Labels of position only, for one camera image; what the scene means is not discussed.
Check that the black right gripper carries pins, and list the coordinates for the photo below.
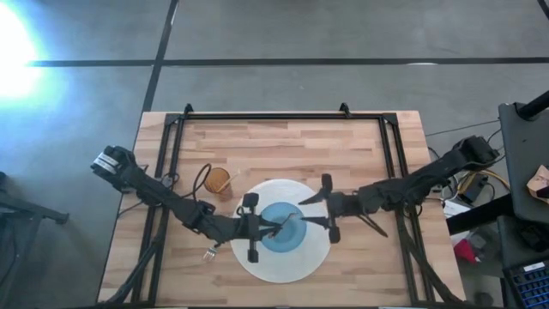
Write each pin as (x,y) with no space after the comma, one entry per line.
(343,205)

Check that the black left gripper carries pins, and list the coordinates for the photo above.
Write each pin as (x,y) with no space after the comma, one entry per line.
(251,227)

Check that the light blue bowl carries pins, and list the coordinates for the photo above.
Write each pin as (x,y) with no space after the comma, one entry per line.
(287,240)

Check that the silver metal spoon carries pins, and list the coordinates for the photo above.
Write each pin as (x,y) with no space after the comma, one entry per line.
(289,217)

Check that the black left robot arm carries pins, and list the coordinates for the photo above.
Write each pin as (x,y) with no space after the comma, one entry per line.
(171,199)

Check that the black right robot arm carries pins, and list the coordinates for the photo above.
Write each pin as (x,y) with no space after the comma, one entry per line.
(429,176)

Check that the white round woven placemat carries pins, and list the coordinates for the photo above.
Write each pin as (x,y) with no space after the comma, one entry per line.
(279,270)

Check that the silver metal fork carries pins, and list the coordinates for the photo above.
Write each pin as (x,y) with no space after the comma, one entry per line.
(209,256)

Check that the amber faceted plastic cup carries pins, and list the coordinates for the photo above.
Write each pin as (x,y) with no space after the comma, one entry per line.
(214,182)

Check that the white paper sheet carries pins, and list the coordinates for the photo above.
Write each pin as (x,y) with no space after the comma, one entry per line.
(452,209)

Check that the red object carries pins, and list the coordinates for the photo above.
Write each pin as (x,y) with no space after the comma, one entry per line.
(464,251)

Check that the black power box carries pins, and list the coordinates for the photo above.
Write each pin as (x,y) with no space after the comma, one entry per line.
(474,189)

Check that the black beam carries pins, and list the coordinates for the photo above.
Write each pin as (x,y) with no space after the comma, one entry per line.
(476,216)

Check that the dark grey workbench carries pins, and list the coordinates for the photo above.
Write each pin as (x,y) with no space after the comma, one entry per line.
(523,150)

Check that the brown paper bag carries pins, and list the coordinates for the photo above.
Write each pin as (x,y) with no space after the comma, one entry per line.
(539,182)

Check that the blue compartment organiser box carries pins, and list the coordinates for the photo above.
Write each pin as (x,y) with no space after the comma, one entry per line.
(529,285)

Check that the black floor stand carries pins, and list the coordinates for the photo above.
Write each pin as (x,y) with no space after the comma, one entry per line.
(43,213)

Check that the black upright pole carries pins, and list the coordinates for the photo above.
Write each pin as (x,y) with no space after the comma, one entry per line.
(534,107)

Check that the black aluminium table frame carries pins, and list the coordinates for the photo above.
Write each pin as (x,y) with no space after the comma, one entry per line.
(279,116)

